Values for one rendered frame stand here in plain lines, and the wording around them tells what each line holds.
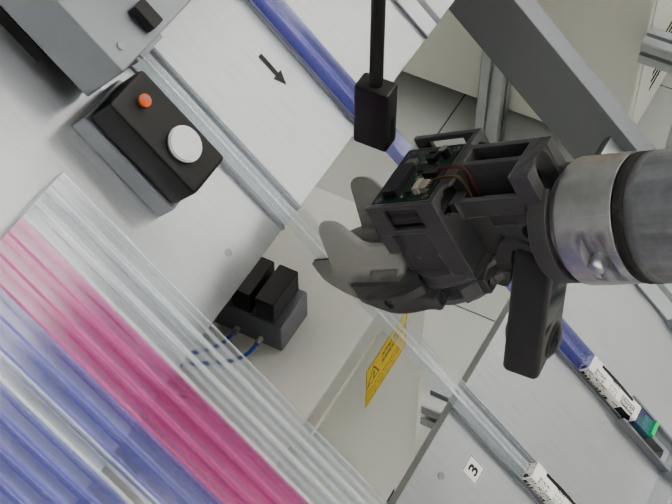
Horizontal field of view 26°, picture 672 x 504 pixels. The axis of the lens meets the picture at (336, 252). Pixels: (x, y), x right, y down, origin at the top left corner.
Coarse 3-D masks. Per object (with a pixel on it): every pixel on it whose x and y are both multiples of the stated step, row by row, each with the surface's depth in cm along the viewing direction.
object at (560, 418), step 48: (576, 288) 114; (624, 288) 117; (624, 336) 116; (480, 384) 105; (528, 384) 108; (576, 384) 111; (624, 384) 114; (432, 432) 102; (528, 432) 107; (576, 432) 110; (624, 432) 113; (432, 480) 101; (480, 480) 103; (576, 480) 109; (624, 480) 112
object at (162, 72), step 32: (160, 64) 94; (192, 96) 95; (224, 128) 96; (256, 160) 97; (256, 192) 97; (288, 192) 98; (288, 224) 98; (320, 256) 99; (384, 320) 100; (416, 352) 101; (448, 384) 102; (480, 416) 103; (512, 448) 104
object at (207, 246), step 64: (192, 0) 98; (320, 0) 105; (448, 0) 113; (0, 64) 88; (192, 64) 97; (256, 64) 100; (384, 64) 107; (0, 128) 87; (64, 128) 90; (256, 128) 99; (320, 128) 102; (0, 192) 86; (128, 192) 91; (192, 256) 93; (256, 256) 96
